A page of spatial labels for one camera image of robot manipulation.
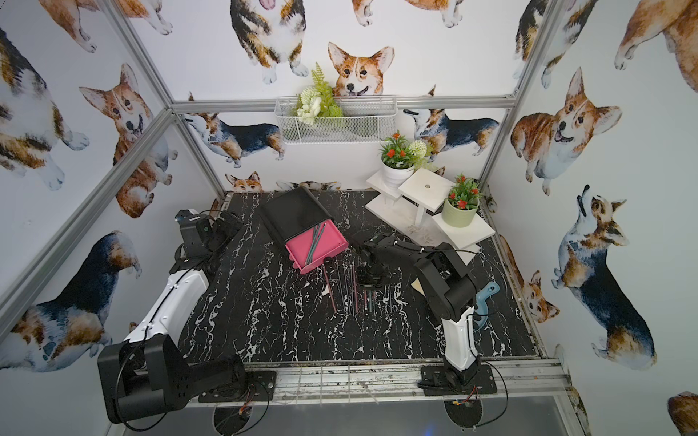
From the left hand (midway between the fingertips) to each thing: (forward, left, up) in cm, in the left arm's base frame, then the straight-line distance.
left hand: (228, 214), depth 84 cm
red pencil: (-15, -38, -18) cm, 45 cm away
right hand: (-16, -42, -22) cm, 50 cm away
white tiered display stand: (+11, -61, -11) cm, 63 cm away
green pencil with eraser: (-4, -26, -9) cm, 28 cm away
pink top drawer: (-3, -30, -11) cm, 32 cm away
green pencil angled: (-5, -25, -9) cm, 27 cm away
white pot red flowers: (+19, -55, +6) cm, 58 cm away
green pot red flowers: (-1, -71, +3) cm, 71 cm away
